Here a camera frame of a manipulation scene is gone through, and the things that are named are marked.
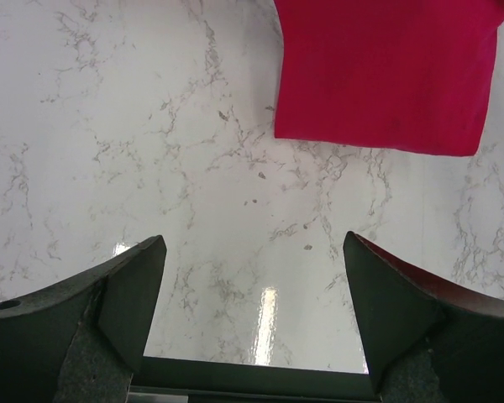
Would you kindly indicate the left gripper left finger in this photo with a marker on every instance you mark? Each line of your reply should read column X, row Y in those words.
column 82, row 339

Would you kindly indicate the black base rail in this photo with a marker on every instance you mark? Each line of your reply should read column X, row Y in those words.
column 241, row 381

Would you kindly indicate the red t-shirt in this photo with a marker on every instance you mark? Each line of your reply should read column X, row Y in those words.
column 407, row 74

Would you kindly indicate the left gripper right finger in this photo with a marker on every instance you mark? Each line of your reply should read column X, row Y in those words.
column 425, row 339

